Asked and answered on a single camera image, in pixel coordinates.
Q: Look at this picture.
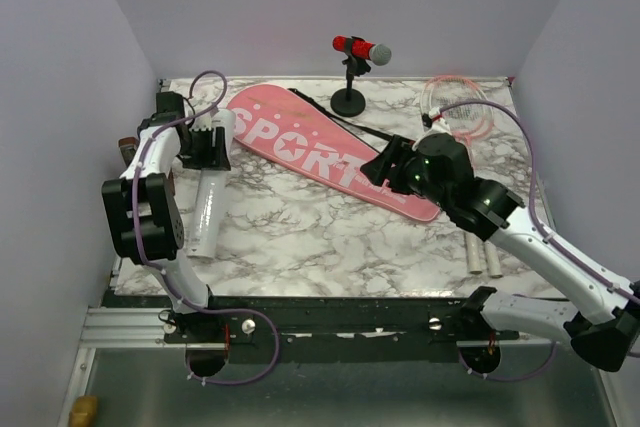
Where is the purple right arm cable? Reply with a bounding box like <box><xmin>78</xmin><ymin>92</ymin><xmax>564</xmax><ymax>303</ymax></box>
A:
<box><xmin>434</xmin><ymin>99</ymin><xmax>640</xmax><ymax>382</ymax></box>

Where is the pink racket bag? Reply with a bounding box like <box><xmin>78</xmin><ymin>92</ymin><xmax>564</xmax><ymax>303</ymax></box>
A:
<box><xmin>227</xmin><ymin>84</ymin><xmax>440</xmax><ymax>222</ymax></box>

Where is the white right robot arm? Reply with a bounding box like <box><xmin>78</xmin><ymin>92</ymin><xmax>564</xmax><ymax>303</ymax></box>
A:
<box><xmin>360</xmin><ymin>133</ymin><xmax>639</xmax><ymax>372</ymax></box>

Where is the black bag strap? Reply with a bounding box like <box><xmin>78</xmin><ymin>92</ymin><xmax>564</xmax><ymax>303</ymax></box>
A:
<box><xmin>287</xmin><ymin>86</ymin><xmax>401</xmax><ymax>148</ymax></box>

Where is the yellow wooden block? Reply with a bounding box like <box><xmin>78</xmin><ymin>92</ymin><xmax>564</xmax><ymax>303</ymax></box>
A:
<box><xmin>67</xmin><ymin>395</ymin><xmax>98</xmax><ymax>427</ymax></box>

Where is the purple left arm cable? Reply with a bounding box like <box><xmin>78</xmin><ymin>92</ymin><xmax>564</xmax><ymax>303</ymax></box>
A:
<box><xmin>130</xmin><ymin>70</ymin><xmax>281</xmax><ymax>388</ymax></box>

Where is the black microphone stand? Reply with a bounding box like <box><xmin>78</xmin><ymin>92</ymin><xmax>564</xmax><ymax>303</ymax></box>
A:
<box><xmin>330</xmin><ymin>55</ymin><xmax>371</xmax><ymax>118</ymax></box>

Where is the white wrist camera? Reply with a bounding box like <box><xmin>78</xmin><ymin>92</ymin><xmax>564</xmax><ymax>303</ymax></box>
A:
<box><xmin>191</xmin><ymin>113</ymin><xmax>212</xmax><ymax>132</ymax></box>
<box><xmin>421</xmin><ymin>108</ymin><xmax>447</xmax><ymax>130</ymax></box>

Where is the brown wooden metronome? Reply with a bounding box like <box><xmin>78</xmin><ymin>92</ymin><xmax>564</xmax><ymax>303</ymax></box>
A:
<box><xmin>118</xmin><ymin>137</ymin><xmax>175</xmax><ymax>195</ymax></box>

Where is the red microphone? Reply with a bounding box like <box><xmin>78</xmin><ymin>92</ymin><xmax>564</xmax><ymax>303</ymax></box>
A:
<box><xmin>332</xmin><ymin>36</ymin><xmax>392</xmax><ymax>66</ymax></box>

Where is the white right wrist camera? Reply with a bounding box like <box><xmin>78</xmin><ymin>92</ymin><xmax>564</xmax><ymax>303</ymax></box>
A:
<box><xmin>421</xmin><ymin>108</ymin><xmax>447</xmax><ymax>130</ymax></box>

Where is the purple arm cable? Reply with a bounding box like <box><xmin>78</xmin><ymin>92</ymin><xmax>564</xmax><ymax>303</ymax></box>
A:
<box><xmin>130</xmin><ymin>70</ymin><xmax>281</xmax><ymax>388</ymax></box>
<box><xmin>434</xmin><ymin>99</ymin><xmax>640</xmax><ymax>382</ymax></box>

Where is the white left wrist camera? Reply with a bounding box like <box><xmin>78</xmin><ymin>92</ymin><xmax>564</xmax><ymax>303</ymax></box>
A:
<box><xmin>191</xmin><ymin>113</ymin><xmax>212</xmax><ymax>132</ymax></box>

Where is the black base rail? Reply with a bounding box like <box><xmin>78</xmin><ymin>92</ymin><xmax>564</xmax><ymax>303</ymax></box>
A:
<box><xmin>99</xmin><ymin>291</ymin><xmax>521</xmax><ymax>363</ymax></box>

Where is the white shuttlecock tube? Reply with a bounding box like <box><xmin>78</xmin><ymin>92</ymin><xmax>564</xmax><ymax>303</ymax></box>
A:
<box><xmin>186</xmin><ymin>109</ymin><xmax>235</xmax><ymax>260</ymax></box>

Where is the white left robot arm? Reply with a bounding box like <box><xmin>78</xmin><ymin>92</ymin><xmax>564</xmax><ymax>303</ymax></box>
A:
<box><xmin>101</xmin><ymin>92</ymin><xmax>236</xmax><ymax>342</ymax></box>

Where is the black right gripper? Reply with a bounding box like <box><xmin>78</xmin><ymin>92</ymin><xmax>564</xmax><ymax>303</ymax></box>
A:
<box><xmin>360</xmin><ymin>133</ymin><xmax>452</xmax><ymax>211</ymax></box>

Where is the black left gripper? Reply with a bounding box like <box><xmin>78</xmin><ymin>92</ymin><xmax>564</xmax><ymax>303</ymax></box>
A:
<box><xmin>180</xmin><ymin>125</ymin><xmax>232</xmax><ymax>171</ymax></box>

